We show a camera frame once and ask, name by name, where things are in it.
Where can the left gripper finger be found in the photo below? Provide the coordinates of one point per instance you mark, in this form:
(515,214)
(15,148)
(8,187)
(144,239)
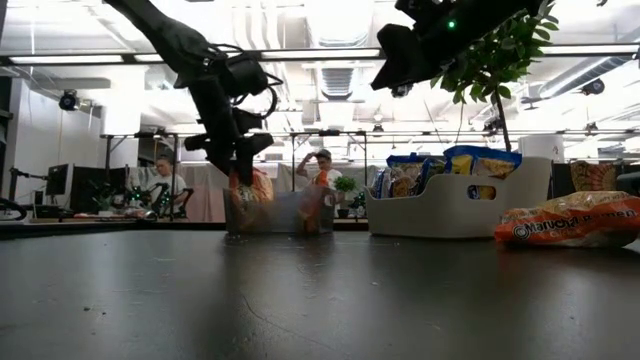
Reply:
(222,161)
(244,170)

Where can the orange Maruchan ramen pack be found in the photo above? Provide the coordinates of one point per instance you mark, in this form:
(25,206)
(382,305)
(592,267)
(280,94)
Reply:
(312,210)
(252,192)
(570,225)

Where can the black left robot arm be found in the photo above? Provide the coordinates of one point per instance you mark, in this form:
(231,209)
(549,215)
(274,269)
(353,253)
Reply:
(170,35)

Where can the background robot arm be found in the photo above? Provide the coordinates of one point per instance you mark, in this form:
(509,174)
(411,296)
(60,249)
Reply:
(160,197)

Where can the pale pink curtain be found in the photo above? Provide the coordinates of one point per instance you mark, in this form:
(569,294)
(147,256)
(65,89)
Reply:
(210,192)

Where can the green plant in white pot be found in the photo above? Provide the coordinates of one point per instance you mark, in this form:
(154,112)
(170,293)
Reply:
(492,55)

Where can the person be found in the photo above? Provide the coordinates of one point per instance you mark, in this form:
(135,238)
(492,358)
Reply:
(322,170)
(167,182)

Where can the smoky translucent plastic bin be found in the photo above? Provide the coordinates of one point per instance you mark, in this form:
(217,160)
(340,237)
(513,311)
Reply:
(285,215)

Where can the small ceiling fixture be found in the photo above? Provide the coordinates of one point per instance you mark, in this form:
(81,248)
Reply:
(402,91)

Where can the small potted plant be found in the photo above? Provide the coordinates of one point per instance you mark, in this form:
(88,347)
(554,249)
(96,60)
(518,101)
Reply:
(345,185)

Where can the wide black screen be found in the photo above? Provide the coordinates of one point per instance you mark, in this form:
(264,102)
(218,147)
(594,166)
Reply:
(95,184)

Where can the white cylinder container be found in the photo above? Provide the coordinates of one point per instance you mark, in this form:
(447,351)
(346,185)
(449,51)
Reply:
(542,147)

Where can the small computer monitor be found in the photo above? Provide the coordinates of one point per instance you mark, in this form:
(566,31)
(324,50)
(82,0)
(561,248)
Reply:
(59,180)

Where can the orange patterned cloth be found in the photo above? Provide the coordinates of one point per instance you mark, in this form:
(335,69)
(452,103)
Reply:
(592,176)

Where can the black chair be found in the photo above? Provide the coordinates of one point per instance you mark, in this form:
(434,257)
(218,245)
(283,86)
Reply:
(630,181)

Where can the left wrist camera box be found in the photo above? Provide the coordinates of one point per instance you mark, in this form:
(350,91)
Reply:
(257,143)

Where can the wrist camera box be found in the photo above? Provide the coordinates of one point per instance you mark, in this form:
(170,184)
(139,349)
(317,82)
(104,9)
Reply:
(257,143)
(400,57)

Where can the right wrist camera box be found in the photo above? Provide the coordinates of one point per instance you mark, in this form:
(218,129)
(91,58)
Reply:
(400,57)

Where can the black ceiling camera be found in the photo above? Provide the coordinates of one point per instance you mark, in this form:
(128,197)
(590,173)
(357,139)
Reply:
(68,100)
(593,86)

